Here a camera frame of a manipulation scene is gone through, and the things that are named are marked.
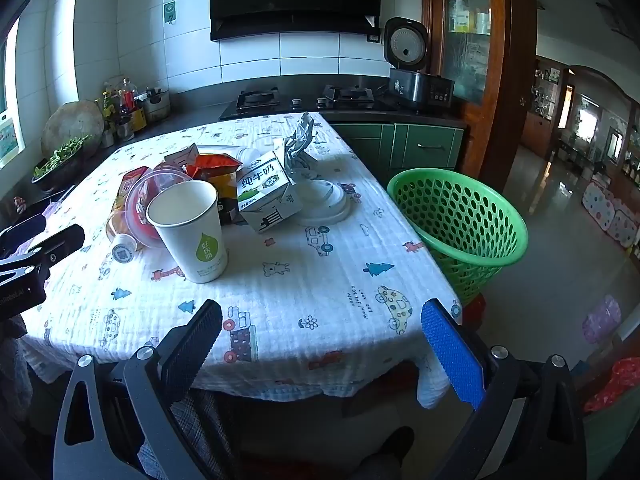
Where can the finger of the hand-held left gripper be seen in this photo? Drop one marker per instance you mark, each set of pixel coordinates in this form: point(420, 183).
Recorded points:
point(60, 242)
point(22, 230)

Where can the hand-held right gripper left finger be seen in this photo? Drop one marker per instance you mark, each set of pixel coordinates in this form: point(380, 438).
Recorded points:
point(192, 345)

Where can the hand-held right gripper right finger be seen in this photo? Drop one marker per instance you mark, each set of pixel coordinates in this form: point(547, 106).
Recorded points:
point(450, 355)

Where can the orange drink carton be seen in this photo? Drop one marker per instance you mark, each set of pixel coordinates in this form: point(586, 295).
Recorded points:
point(131, 182)

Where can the green plastic basket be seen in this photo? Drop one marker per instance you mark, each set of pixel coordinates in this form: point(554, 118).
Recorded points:
point(480, 260)

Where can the white paper cup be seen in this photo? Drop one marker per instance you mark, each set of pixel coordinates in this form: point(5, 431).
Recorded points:
point(192, 245)

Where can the clear plastic cup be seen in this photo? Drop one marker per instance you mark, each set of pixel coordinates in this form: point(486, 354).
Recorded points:
point(165, 182)

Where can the white green milk carton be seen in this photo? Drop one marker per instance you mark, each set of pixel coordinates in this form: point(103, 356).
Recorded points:
point(260, 185)

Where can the yellow red snack bag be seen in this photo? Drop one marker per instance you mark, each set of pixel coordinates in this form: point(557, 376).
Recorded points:
point(215, 162)

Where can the white plastic lid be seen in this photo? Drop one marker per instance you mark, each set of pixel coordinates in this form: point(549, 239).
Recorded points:
point(325, 205)

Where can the silver foil wrapper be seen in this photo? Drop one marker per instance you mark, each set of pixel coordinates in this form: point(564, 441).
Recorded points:
point(300, 145)

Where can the person's left forearm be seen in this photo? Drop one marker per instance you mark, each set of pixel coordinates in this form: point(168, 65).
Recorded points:
point(12, 360)

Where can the bowl of green vegetables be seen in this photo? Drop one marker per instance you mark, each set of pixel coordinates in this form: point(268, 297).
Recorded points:
point(55, 160)

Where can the black shoe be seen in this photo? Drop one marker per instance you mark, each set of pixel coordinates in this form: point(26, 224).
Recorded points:
point(390, 452)

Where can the round wooden cutting board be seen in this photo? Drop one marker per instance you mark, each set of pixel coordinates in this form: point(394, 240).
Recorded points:
point(70, 125)

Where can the window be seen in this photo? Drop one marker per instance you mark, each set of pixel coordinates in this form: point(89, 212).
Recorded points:
point(7, 110)

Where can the printed white tablecloth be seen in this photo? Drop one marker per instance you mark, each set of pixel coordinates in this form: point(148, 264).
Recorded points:
point(300, 260)

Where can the group of condiment bottles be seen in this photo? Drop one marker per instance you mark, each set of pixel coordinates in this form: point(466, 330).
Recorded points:
point(125, 105)

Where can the utensil holder pot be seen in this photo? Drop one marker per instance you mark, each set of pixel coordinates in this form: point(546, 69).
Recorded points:
point(157, 107)

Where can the red plastic bag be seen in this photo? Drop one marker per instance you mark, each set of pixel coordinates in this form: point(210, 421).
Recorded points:
point(617, 385)

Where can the dark kitchen countertop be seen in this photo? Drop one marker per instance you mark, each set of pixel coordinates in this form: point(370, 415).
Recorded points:
point(190, 110)

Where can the green kitchen cabinet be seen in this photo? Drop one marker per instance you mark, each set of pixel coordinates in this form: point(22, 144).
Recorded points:
point(430, 147)

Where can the polka dot playpen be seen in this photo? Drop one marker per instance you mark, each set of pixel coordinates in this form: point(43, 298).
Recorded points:
point(600, 207)

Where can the black gas stove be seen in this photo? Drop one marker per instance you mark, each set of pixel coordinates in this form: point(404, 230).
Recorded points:
point(260, 100)

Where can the wooden shelf cabinet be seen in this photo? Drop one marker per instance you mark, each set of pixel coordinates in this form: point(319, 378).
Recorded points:
point(537, 125)

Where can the black rice cooker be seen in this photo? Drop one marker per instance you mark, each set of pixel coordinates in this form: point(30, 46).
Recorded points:
point(415, 85)

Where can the wooden glass display cabinet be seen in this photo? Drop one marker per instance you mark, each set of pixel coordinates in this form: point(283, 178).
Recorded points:
point(492, 85)

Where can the green wall hook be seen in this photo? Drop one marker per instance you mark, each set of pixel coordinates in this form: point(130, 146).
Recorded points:
point(170, 10)

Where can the wall socket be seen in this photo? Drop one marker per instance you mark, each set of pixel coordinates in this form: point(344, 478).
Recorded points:
point(373, 37)

